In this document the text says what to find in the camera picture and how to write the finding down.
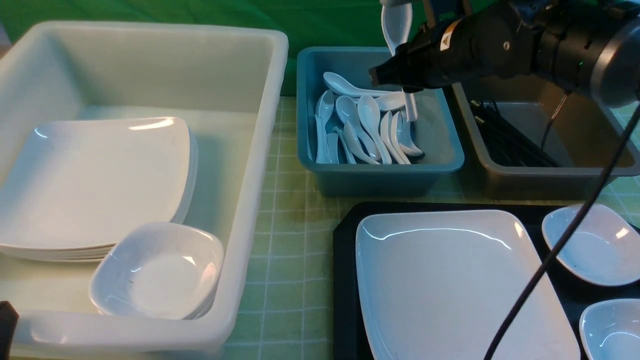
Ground large white plastic tub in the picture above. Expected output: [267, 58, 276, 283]
[1, 21, 289, 360]

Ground white spoon right of centre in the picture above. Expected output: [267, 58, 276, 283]
[379, 111, 410, 166]

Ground white small bowl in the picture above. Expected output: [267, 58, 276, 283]
[557, 203, 640, 287]
[579, 298, 640, 360]

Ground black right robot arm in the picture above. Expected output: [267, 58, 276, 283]
[369, 0, 639, 108]

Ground white spoon of bin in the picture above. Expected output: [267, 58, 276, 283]
[357, 95, 393, 165]
[323, 71, 393, 98]

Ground stack of white square plates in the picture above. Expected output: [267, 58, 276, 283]
[1, 117, 199, 262]

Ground white spoon far right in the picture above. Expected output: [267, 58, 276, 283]
[398, 119, 424, 157]

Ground white ceramic soup spoon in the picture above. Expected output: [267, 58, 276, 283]
[381, 3, 418, 123]

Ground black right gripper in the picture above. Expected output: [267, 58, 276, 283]
[369, 2, 538, 92]

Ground white spoon top of bin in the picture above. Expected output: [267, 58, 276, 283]
[323, 71, 393, 98]

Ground white spoon far left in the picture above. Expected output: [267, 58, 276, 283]
[315, 89, 335, 164]

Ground stack of white small bowls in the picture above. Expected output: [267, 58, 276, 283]
[89, 222, 225, 320]

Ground green checkered tablecloth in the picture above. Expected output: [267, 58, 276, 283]
[220, 96, 640, 360]

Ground teal plastic bin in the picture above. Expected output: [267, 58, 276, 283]
[296, 47, 466, 198]

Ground black serving tray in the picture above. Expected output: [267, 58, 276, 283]
[333, 202, 640, 360]

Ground green backdrop cloth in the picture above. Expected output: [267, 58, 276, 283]
[0, 0, 386, 97]

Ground white spoon sideways in bin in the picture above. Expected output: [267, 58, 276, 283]
[374, 91, 406, 112]

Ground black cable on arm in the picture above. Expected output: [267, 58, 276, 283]
[483, 92, 640, 360]

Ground brown plastic bin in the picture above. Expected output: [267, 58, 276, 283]
[445, 75, 623, 200]

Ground large white rice plate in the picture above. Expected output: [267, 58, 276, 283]
[355, 210, 581, 360]

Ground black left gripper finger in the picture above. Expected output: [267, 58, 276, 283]
[0, 301, 19, 360]

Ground black chopsticks in brown bin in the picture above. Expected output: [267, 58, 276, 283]
[469, 100, 562, 168]

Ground white spoon centre of bin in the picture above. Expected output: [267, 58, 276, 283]
[357, 95, 393, 165]

